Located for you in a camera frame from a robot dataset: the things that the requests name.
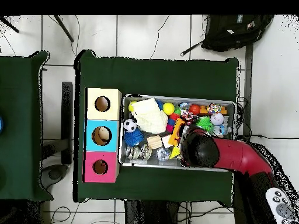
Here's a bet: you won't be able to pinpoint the orange red ball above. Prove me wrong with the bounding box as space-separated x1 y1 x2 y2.
189 104 201 116

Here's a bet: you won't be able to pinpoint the grey oval base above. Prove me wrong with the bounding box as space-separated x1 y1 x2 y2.
40 163 69 190

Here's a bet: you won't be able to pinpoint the black floor cable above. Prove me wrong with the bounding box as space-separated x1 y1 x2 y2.
235 134 299 141

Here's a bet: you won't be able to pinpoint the silver mesh bin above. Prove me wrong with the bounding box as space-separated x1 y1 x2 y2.
119 93 237 172

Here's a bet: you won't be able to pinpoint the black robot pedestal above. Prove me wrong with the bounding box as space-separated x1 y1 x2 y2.
123 199 180 224

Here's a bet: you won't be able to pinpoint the black backpack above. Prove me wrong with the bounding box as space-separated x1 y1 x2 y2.
200 15 275 53

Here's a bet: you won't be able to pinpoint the black white soccer ball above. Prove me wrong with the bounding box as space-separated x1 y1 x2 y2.
123 118 138 133

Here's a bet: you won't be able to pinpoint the white baseball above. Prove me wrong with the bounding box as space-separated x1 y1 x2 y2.
210 113 225 126

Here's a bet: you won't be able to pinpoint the cream waffle cloth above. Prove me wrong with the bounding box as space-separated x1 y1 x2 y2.
130 97 169 135

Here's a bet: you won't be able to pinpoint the orange toy building block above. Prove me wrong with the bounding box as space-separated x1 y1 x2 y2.
168 117 186 146

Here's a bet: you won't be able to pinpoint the yellow triangle block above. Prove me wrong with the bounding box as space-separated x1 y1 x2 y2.
169 145 181 160

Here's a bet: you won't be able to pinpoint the black tripod leg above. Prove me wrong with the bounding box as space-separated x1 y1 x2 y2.
0 16 20 33
53 15 75 43

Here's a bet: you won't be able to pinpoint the yellow seamed ball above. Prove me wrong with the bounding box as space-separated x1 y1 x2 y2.
162 101 176 116

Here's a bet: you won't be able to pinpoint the wooden box three holes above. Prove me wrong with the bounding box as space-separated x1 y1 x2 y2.
82 87 123 183

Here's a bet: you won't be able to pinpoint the black upright panel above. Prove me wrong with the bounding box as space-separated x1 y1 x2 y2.
61 81 74 165

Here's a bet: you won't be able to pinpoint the dark green table cloth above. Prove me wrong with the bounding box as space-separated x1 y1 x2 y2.
74 50 239 207
0 51 53 201

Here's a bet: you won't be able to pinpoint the grey metal rail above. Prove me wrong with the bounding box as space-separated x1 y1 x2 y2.
242 43 254 141

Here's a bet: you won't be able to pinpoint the blue spiky ball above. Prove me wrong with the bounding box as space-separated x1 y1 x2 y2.
123 128 144 148

